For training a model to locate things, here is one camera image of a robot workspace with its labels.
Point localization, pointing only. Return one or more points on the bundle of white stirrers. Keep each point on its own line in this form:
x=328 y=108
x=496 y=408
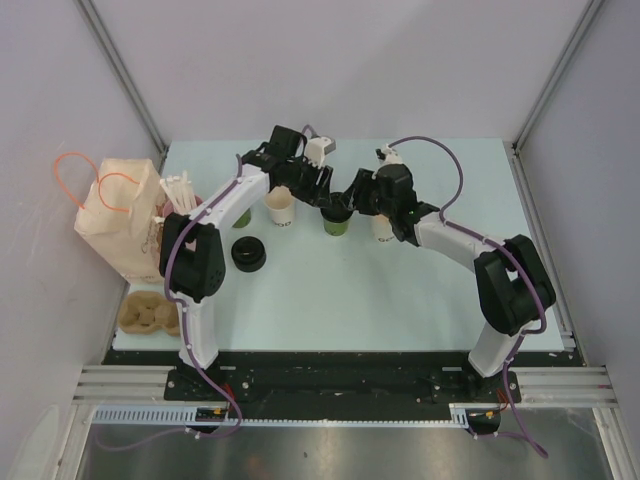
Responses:
x=179 y=192

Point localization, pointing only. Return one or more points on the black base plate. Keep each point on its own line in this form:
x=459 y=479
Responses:
x=347 y=386

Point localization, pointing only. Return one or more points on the white paper cup stack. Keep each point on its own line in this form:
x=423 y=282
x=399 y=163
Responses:
x=280 y=204

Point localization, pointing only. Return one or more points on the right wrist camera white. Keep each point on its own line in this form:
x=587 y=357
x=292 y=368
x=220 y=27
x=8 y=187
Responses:
x=388 y=156

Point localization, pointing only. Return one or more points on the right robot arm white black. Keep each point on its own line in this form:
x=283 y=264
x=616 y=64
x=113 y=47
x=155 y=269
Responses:
x=513 y=286

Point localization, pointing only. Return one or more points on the green paper cup stack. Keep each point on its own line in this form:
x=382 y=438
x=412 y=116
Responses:
x=243 y=220

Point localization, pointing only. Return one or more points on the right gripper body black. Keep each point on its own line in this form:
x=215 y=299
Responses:
x=384 y=206

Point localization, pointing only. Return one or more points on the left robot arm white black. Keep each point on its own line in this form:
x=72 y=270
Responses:
x=192 y=254

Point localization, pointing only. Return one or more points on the paper bag with orange handles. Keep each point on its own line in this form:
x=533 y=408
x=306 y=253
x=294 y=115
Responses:
x=117 y=218

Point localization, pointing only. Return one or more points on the aluminium rail frame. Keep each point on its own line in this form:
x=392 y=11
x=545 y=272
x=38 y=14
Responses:
x=548 y=387

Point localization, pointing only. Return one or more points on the stack of black lids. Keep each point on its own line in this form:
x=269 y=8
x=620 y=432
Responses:
x=248 y=254

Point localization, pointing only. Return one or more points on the brown pulp cup carrier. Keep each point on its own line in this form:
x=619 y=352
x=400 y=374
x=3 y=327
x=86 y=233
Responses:
x=147 y=312

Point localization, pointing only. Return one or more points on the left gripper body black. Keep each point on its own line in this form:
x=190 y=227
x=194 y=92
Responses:
x=301 y=178

